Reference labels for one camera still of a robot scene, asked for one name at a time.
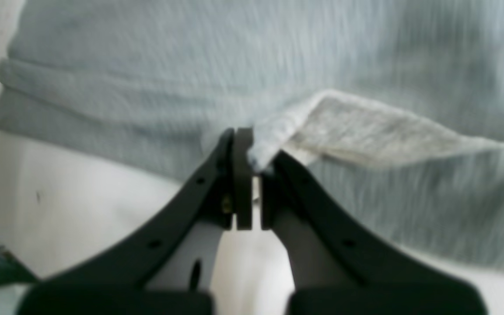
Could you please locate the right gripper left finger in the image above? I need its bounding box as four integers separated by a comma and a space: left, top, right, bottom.
18, 128, 253, 315

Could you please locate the grey t-shirt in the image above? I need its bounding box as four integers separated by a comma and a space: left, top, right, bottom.
0, 0, 504, 271

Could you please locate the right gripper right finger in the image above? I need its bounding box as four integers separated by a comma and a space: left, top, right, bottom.
260, 152, 488, 315

